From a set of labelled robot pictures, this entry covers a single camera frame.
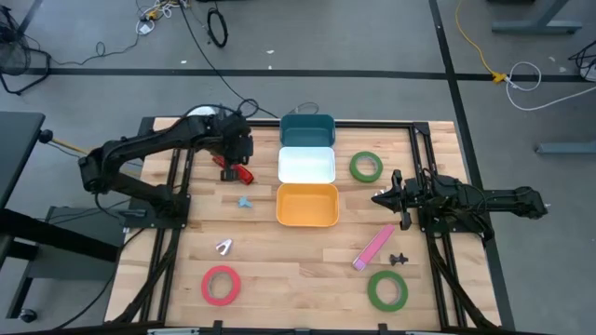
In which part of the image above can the yellow plastic bin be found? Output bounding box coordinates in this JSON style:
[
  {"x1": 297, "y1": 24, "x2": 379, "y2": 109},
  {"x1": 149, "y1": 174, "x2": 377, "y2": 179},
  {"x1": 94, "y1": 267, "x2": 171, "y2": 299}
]
[{"x1": 275, "y1": 181, "x2": 341, "y2": 229}]

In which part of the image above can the teal plastic bin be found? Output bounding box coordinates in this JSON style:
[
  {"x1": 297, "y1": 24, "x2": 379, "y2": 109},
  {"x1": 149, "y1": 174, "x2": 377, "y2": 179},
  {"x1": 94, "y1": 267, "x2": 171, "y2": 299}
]
[{"x1": 278, "y1": 114, "x2": 337, "y2": 149}]

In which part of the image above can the yellow extension cable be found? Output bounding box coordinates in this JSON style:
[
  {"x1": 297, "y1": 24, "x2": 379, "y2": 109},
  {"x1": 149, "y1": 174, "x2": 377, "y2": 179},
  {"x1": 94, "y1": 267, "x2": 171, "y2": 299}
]
[{"x1": 454, "y1": 0, "x2": 508, "y2": 84}]

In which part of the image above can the black desk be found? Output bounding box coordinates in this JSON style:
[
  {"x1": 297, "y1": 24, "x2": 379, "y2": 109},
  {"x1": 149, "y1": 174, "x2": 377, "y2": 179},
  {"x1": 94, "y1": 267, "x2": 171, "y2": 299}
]
[{"x1": 0, "y1": 111, "x2": 47, "y2": 210}]

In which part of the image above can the cable bundle with white adaptor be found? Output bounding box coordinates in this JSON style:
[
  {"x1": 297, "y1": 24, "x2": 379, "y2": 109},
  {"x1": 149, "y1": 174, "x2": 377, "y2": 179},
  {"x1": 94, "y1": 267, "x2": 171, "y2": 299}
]
[{"x1": 134, "y1": 0, "x2": 190, "y2": 37}]

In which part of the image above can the black knob yellow rod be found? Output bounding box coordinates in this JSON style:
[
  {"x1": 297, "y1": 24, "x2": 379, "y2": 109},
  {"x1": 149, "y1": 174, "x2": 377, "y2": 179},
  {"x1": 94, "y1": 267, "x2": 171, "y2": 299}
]
[{"x1": 37, "y1": 128, "x2": 89, "y2": 155}]

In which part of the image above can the pink tape roll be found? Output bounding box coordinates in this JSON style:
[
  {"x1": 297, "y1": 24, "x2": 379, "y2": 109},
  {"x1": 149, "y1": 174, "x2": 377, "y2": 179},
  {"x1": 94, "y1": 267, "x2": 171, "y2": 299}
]
[{"x1": 200, "y1": 264, "x2": 242, "y2": 307}]

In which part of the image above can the black cable bundle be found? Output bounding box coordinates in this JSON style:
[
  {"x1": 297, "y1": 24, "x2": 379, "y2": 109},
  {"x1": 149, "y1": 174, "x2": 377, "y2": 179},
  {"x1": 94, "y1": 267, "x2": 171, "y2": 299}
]
[{"x1": 567, "y1": 40, "x2": 596, "y2": 84}]

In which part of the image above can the black stand base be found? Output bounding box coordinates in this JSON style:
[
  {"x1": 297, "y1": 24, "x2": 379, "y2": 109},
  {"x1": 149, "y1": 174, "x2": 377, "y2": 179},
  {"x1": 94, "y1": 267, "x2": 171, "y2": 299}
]
[{"x1": 0, "y1": 204, "x2": 131, "y2": 322}]

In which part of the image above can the white floor cable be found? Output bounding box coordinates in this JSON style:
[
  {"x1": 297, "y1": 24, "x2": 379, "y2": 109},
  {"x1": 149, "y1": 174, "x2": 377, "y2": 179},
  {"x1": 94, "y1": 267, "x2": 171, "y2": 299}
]
[{"x1": 505, "y1": 61, "x2": 596, "y2": 112}]

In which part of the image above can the long black floor cable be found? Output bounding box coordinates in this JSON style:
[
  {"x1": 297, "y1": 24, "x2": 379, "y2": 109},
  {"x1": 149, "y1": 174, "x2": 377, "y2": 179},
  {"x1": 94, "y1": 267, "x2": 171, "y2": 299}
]
[{"x1": 176, "y1": 0, "x2": 280, "y2": 120}]

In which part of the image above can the thin dark cable loop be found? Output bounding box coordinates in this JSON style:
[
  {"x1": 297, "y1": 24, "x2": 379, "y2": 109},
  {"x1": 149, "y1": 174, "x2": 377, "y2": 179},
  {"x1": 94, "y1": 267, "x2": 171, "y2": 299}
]
[{"x1": 287, "y1": 100, "x2": 321, "y2": 116}]

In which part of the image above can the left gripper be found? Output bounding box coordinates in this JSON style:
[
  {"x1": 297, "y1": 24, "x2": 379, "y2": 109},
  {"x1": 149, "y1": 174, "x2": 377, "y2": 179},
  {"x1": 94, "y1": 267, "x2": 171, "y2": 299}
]
[{"x1": 211, "y1": 111, "x2": 256, "y2": 183}]

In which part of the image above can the green tape roll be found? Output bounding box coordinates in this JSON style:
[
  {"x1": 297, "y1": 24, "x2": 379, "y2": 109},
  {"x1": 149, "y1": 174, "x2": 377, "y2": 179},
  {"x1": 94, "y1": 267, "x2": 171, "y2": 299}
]
[
  {"x1": 348, "y1": 150, "x2": 385, "y2": 183},
  {"x1": 366, "y1": 270, "x2": 410, "y2": 313}
]

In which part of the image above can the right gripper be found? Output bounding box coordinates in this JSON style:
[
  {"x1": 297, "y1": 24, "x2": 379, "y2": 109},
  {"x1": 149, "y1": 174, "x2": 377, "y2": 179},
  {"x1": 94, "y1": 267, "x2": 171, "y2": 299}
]
[{"x1": 371, "y1": 168, "x2": 423, "y2": 233}]

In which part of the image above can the red stapler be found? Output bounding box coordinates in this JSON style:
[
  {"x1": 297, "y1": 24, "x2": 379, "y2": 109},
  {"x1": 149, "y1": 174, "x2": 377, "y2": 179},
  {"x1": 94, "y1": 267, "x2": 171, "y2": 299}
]
[{"x1": 211, "y1": 154, "x2": 255, "y2": 186}]

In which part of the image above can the white plastic bin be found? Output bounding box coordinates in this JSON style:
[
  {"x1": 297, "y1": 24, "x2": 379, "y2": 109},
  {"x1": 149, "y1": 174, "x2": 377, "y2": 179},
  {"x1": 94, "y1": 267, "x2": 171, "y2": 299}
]
[{"x1": 277, "y1": 145, "x2": 337, "y2": 185}]

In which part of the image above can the lilac staple remover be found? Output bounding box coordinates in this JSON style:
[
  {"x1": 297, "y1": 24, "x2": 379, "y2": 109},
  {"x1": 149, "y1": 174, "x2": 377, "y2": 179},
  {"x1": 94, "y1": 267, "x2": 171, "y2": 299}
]
[{"x1": 214, "y1": 237, "x2": 234, "y2": 257}]

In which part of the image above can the coiled black cable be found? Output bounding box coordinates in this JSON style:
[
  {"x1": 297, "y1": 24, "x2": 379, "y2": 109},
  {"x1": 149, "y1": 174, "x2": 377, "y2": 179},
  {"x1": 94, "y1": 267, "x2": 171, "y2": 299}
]
[{"x1": 206, "y1": 7, "x2": 230, "y2": 49}]

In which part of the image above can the grey desk foot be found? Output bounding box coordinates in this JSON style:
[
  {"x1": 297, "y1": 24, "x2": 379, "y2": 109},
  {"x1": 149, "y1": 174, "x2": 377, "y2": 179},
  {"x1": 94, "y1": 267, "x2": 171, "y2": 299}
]
[
  {"x1": 491, "y1": 0, "x2": 583, "y2": 34},
  {"x1": 535, "y1": 141, "x2": 596, "y2": 155}
]

